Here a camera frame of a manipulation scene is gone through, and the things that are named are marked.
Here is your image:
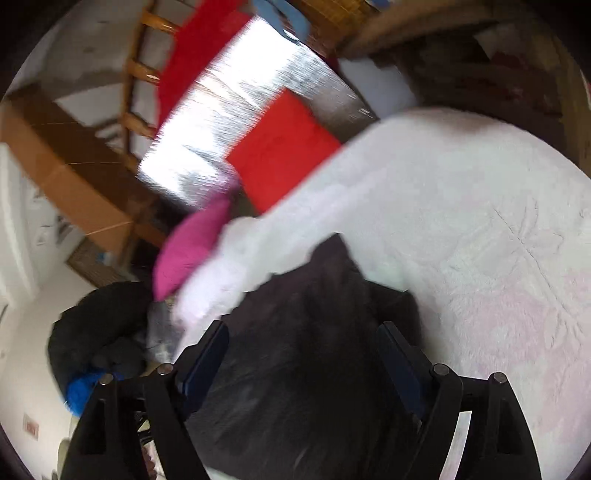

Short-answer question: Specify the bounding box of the light blue cloth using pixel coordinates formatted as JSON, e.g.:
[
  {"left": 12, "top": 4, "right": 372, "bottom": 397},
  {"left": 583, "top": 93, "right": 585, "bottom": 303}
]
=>
[{"left": 250, "top": 0, "right": 311, "bottom": 43}]

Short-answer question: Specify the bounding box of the magenta pillow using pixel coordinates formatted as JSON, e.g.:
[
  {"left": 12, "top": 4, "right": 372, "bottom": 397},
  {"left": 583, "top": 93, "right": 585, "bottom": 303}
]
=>
[{"left": 152, "top": 196, "right": 230, "bottom": 301}]

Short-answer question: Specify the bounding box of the black clothes pile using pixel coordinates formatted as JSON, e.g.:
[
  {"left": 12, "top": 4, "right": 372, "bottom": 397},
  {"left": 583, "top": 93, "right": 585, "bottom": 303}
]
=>
[{"left": 47, "top": 282, "right": 152, "bottom": 395}]

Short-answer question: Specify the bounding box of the wooden side shelf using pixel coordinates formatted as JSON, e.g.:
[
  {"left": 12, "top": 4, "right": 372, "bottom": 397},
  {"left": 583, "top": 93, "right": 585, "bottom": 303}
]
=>
[{"left": 294, "top": 1, "right": 590, "bottom": 172}]

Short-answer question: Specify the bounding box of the blue jacket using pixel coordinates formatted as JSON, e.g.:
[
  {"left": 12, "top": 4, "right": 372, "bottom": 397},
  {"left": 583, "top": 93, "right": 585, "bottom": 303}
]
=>
[{"left": 65, "top": 370, "right": 106, "bottom": 417}]

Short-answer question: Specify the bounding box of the red cloth on headboard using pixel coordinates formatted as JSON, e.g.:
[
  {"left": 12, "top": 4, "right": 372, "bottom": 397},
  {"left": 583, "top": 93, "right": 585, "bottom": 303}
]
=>
[{"left": 157, "top": 0, "right": 252, "bottom": 127}]

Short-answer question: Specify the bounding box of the brown wooden wardrobe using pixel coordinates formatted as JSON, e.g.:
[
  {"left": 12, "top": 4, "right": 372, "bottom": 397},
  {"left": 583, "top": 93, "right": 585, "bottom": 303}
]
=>
[{"left": 1, "top": 85, "right": 165, "bottom": 256}]

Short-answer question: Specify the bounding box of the white pink embossed blanket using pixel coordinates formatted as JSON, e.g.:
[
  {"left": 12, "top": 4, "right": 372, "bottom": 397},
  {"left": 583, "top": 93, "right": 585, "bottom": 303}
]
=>
[{"left": 174, "top": 109, "right": 590, "bottom": 479}]

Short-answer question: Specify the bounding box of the red square cushion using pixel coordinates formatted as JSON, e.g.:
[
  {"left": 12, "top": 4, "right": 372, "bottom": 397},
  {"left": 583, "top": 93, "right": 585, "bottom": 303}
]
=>
[{"left": 226, "top": 89, "right": 341, "bottom": 213}]

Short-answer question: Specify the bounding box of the black quilted jacket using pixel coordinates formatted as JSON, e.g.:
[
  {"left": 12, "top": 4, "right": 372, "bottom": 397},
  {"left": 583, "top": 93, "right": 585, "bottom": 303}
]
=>
[{"left": 186, "top": 235, "right": 422, "bottom": 479}]

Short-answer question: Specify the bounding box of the grey clothes pile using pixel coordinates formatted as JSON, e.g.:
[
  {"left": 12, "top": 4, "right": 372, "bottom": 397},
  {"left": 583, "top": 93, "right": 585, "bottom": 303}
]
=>
[{"left": 146, "top": 302, "right": 184, "bottom": 363}]

